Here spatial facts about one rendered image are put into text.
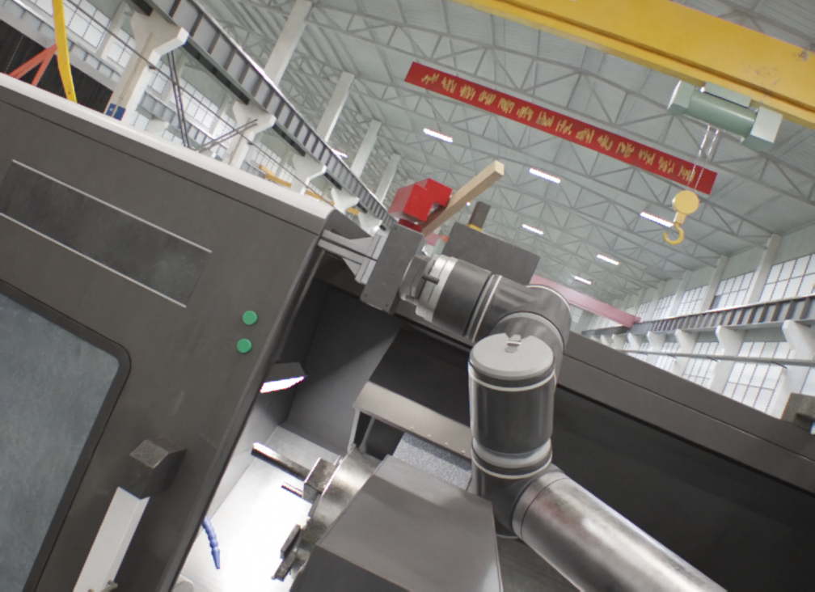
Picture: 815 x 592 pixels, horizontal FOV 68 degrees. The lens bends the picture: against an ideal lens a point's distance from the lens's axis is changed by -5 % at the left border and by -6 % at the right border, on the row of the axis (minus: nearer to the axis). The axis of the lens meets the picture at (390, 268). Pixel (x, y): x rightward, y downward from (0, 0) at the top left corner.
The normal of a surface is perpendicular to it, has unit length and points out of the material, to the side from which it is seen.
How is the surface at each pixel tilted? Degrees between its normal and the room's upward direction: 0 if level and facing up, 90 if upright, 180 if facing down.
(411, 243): 87
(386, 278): 87
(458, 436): 45
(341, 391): 109
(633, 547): 40
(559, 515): 72
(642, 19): 90
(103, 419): 87
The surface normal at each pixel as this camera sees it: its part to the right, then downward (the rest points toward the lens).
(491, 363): -0.16, -0.88
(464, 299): -0.21, -0.04
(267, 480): 0.16, -0.72
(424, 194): 0.20, 0.05
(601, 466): -0.29, 0.19
